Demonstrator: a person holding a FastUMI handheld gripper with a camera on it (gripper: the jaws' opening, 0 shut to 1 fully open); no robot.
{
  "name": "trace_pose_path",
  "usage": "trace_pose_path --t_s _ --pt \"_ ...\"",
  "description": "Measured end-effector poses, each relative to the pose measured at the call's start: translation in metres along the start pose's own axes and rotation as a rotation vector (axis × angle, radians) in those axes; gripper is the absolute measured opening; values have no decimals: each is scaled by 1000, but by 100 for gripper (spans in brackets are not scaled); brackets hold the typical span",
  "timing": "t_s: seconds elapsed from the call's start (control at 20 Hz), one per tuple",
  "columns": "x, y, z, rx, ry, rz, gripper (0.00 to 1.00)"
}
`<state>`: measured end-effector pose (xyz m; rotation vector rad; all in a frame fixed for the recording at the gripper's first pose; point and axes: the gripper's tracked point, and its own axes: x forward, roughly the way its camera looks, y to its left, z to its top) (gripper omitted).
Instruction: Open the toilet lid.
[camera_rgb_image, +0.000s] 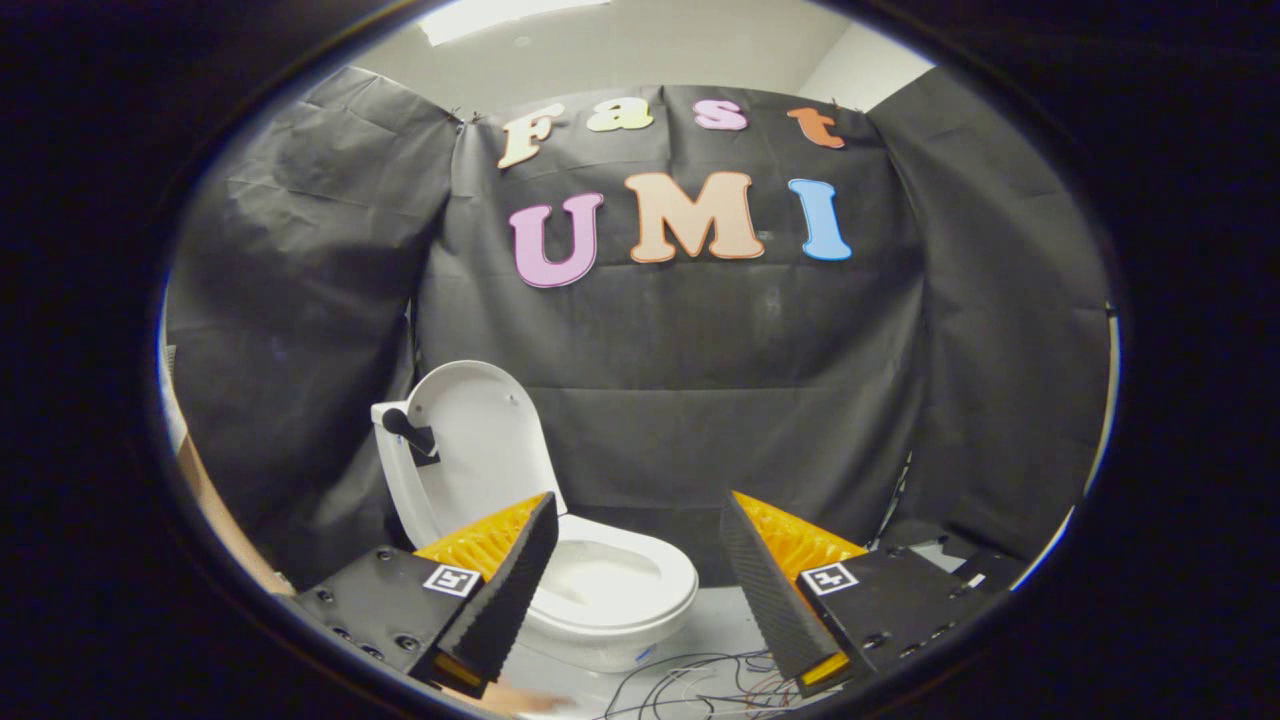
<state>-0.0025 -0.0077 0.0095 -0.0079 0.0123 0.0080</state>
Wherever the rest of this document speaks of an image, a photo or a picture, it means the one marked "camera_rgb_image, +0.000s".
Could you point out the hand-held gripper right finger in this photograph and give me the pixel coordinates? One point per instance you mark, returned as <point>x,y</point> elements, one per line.
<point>760,590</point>

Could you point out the grey ribbed object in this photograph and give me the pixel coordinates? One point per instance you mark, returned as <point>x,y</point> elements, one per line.
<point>168,380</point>

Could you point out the white toilet lid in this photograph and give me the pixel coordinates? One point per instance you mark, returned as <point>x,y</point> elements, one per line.
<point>480,440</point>

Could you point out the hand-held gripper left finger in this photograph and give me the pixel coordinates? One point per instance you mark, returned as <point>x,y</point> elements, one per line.
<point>515,585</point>

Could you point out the white toilet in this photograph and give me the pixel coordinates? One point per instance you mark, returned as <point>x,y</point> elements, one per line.
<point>640,590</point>

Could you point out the black backdrop cloth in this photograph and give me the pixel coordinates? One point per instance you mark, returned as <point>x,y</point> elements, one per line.
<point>700,330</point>

